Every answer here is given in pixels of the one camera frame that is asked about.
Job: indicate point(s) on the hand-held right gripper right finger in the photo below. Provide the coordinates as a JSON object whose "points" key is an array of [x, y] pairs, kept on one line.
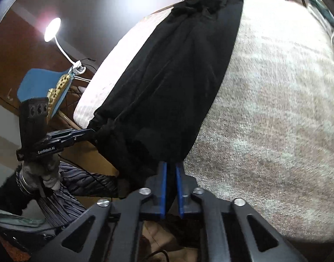
{"points": [[180, 193]]}

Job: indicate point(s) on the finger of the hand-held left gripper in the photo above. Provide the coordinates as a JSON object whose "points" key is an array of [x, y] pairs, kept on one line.
{"points": [[82, 134]]}

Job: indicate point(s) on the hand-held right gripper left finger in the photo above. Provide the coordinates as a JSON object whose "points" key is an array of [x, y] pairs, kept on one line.
{"points": [[162, 193]]}

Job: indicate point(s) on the black pants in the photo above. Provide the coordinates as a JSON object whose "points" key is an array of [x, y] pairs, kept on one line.
{"points": [[169, 73]]}

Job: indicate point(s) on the person's left forearm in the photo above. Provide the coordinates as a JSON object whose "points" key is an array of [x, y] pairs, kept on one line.
{"points": [[7, 196]]}

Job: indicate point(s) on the person's left hand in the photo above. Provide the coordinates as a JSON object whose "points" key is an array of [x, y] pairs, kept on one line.
{"points": [[37, 173]]}

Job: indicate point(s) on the blue chair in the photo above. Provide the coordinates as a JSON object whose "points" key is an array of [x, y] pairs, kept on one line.
{"points": [[36, 83]]}

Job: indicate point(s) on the leopard print cloth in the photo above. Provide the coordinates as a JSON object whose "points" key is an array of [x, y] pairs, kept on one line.
{"points": [[58, 90]]}

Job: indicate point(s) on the grey striped garment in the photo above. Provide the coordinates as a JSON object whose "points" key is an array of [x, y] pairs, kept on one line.
{"points": [[74, 191]]}

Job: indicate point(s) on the teal cloth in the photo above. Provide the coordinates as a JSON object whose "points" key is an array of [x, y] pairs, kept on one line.
{"points": [[11, 218]]}

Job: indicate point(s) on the white desk lamp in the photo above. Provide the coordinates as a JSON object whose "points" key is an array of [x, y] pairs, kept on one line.
{"points": [[54, 28]]}

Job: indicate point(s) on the bed with beige blanket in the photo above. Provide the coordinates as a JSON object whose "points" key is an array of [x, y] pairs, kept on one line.
{"points": [[265, 114]]}

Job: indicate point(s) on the rattan chair frame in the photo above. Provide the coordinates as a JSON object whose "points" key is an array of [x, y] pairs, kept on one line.
{"points": [[74, 98]]}

